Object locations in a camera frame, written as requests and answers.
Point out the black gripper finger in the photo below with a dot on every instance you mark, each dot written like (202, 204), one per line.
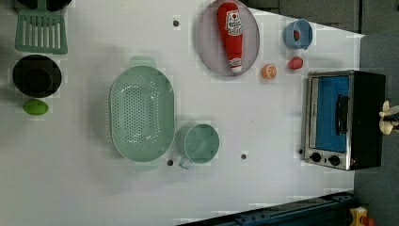
(394, 117)

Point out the yellow red emergency button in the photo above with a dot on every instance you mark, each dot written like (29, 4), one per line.
(360, 217)

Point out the red strawberry toy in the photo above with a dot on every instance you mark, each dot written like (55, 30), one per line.
(295, 63)

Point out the blue bowl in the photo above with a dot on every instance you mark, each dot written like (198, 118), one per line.
(306, 33)

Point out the red fruit in bowl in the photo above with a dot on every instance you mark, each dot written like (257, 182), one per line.
(296, 35)

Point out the orange half slice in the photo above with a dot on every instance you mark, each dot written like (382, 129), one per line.
(269, 71)

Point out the grey round plate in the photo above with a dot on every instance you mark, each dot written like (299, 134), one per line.
(211, 47)

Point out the red ketchup bottle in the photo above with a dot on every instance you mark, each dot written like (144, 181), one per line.
(230, 28)

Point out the green mug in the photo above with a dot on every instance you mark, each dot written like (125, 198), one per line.
(197, 144)

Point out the green oval colander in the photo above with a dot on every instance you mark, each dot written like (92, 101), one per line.
(141, 111)

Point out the black cup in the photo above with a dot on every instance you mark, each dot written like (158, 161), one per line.
(37, 76)

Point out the green slotted spatula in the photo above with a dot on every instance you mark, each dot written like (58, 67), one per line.
(40, 30)

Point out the green lime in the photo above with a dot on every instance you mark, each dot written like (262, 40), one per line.
(35, 107)

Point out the blue metal frame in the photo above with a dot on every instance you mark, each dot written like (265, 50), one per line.
(329, 210)

